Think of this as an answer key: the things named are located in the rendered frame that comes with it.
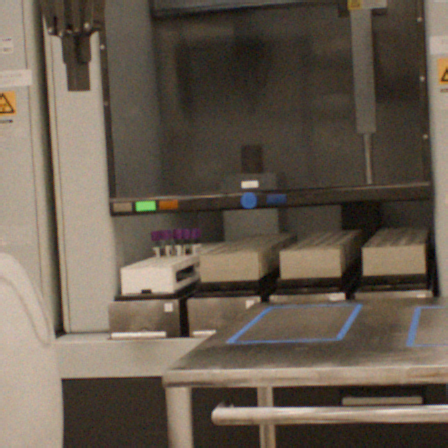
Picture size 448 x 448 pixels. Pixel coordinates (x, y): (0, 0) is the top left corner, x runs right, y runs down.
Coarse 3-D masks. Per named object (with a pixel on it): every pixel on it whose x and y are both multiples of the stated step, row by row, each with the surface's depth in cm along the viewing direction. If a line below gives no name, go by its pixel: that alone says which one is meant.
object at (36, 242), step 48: (0, 0) 221; (0, 48) 222; (0, 96) 223; (0, 144) 223; (48, 144) 226; (0, 192) 224; (48, 192) 225; (0, 240) 225; (48, 240) 224; (48, 288) 224
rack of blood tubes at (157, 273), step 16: (160, 256) 239; (176, 256) 236; (192, 256) 234; (128, 272) 214; (144, 272) 214; (160, 272) 213; (192, 272) 239; (128, 288) 215; (144, 288) 214; (160, 288) 213; (176, 288) 216
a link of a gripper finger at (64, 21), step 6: (60, 0) 148; (66, 0) 148; (60, 6) 148; (66, 6) 148; (60, 12) 148; (66, 12) 148; (60, 18) 148; (66, 18) 148; (72, 18) 149; (60, 24) 148; (66, 24) 148; (72, 24) 149; (60, 30) 148; (66, 30) 148; (72, 30) 150; (60, 36) 148; (66, 36) 148
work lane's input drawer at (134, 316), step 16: (192, 288) 225; (112, 304) 212; (128, 304) 211; (144, 304) 210; (160, 304) 210; (176, 304) 209; (112, 320) 212; (128, 320) 211; (144, 320) 210; (160, 320) 210; (176, 320) 209; (112, 336) 207; (128, 336) 207; (144, 336) 206; (160, 336) 206; (176, 336) 210
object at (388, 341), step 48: (240, 336) 150; (288, 336) 148; (336, 336) 145; (384, 336) 143; (432, 336) 141; (192, 384) 127; (240, 384) 126; (288, 384) 125; (336, 384) 124; (384, 384) 123; (192, 432) 129
